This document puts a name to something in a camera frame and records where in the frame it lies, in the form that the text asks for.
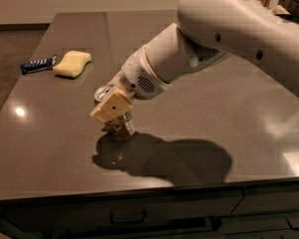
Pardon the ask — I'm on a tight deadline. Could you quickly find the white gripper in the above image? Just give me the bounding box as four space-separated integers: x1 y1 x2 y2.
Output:
91 46 170 122

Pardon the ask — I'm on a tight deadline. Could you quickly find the orange soda can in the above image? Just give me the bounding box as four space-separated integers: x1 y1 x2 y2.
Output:
93 85 138 142

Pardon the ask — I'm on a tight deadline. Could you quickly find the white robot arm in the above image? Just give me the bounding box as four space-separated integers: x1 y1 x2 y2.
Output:
92 0 299 122

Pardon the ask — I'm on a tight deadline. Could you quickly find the yellow sponge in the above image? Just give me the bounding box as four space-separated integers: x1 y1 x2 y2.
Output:
53 51 92 79

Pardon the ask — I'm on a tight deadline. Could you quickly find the blue striped snack wrapper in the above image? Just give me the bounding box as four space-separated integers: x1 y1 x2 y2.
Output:
20 55 57 75

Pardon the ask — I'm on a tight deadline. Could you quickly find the right cabinet drawer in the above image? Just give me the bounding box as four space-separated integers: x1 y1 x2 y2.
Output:
220 184 299 237

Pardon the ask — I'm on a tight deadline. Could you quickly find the cabinet drawer with handle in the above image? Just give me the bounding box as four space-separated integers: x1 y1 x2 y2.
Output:
4 190 242 232

